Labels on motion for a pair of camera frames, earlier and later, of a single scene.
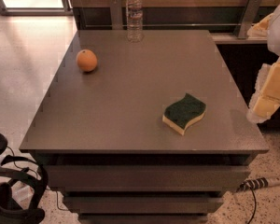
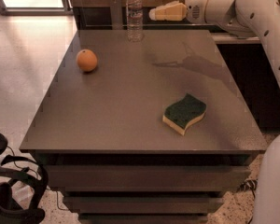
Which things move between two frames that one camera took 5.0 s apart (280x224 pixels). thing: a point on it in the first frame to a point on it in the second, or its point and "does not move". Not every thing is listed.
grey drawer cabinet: x=150 y=132 does not move
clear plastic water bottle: x=134 y=16 does not move
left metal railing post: x=117 y=12 does not move
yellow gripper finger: x=259 y=30 to x=170 y=4
